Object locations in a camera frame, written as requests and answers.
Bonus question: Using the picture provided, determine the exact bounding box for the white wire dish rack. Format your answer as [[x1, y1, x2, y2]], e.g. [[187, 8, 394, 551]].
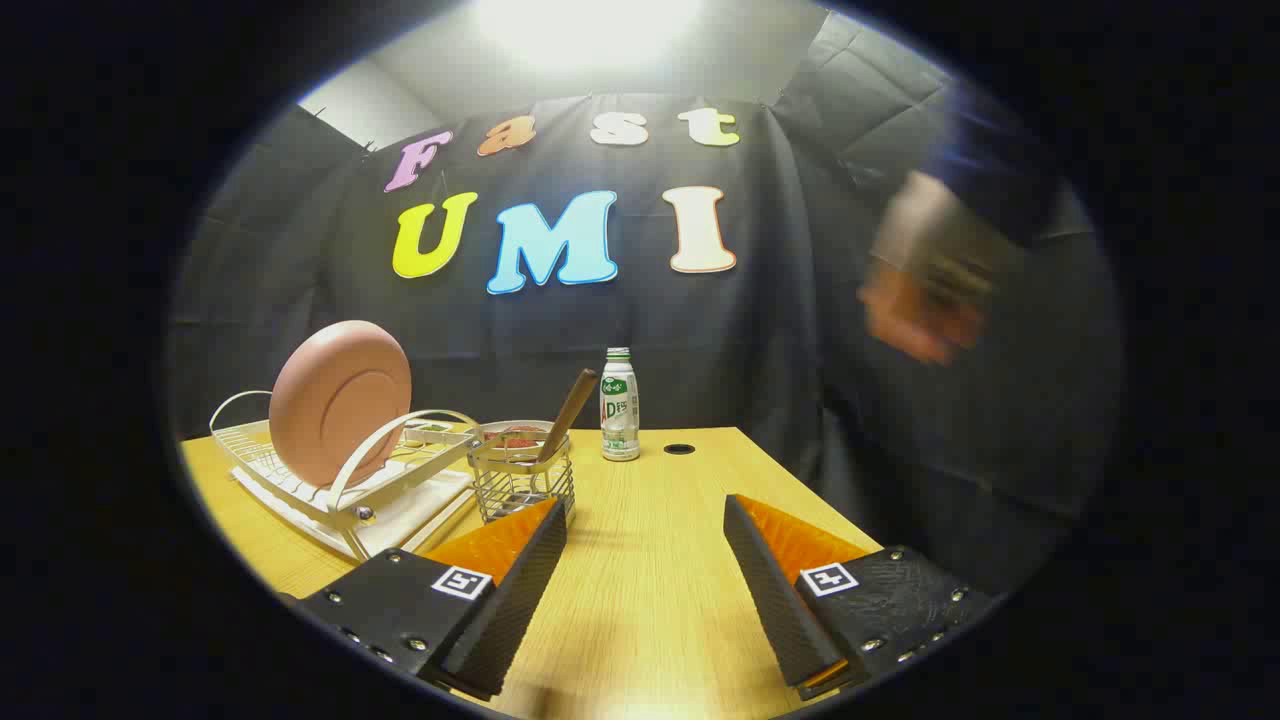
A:
[[208, 390, 483, 561]]

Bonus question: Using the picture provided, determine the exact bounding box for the metal wire basket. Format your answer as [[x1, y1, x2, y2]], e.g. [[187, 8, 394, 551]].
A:
[[467, 425, 577, 526]]

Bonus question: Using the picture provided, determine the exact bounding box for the beige round dish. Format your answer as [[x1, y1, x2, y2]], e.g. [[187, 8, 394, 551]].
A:
[[480, 420, 556, 451]]

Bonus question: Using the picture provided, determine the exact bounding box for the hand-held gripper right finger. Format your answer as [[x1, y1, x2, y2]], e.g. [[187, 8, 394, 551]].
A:
[[722, 493, 1001, 701]]

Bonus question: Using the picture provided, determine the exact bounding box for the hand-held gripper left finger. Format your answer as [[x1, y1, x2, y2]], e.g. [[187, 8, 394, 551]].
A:
[[290, 497, 569, 701]]

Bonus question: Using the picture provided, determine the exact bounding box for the pink plate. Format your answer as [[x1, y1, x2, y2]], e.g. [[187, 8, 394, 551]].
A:
[[268, 320, 413, 489]]

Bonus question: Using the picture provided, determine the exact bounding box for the spoon with brown wooden handle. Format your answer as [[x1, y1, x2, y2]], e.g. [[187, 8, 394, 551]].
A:
[[537, 368, 599, 466]]

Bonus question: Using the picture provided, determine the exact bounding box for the black backdrop cloth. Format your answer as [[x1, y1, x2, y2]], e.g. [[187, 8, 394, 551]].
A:
[[170, 10, 1126, 601]]

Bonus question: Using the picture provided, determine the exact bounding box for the white drink bottle green label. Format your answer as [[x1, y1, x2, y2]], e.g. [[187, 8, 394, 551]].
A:
[[600, 347, 641, 462]]

